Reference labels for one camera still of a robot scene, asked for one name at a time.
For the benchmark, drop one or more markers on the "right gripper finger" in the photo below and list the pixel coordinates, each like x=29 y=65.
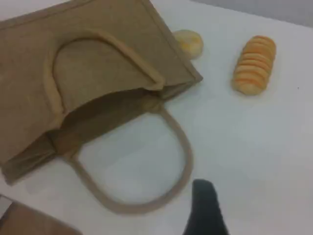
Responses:
x=207 y=213

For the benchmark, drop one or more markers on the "brown jute tote bag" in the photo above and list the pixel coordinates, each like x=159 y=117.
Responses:
x=97 y=61

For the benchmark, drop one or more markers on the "striped bread loaf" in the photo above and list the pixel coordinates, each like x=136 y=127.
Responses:
x=254 y=66

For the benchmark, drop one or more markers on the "round pale yellow bun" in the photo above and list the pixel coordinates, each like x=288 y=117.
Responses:
x=192 y=44

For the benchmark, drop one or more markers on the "brown flat board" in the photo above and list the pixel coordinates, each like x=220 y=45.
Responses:
x=34 y=220

